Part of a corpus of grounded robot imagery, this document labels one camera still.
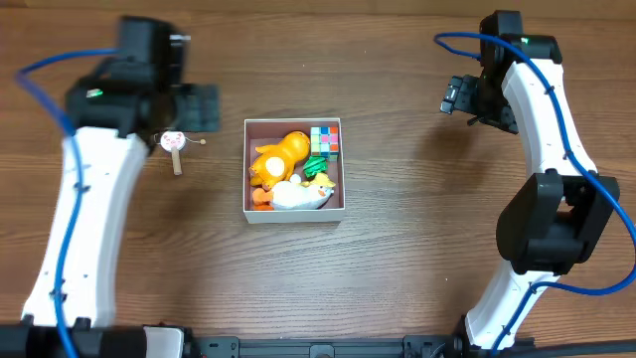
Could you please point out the colourful puzzle cube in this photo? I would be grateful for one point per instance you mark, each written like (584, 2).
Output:
(325, 142)

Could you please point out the green round plastic toy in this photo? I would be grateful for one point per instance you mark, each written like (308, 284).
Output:
(314, 165)

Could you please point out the white wooden rattle drum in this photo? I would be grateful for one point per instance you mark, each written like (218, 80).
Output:
(173, 142)

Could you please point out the white plush duck orange feet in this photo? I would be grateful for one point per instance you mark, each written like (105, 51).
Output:
(295, 194)

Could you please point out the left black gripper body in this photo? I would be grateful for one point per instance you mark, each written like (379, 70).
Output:
(197, 109)

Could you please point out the orange plastic cat figure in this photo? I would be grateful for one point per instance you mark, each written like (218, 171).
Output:
(276, 162)

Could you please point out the white cardboard box pink interior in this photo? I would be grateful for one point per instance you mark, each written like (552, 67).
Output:
(258, 132)

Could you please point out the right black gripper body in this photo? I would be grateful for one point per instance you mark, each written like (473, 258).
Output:
(460, 97)

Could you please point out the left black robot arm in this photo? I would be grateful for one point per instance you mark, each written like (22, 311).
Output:
(111, 119)

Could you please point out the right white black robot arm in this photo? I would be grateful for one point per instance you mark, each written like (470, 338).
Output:
(556, 219)

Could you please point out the black mounting rail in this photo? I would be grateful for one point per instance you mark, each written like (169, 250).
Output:
(19, 340)

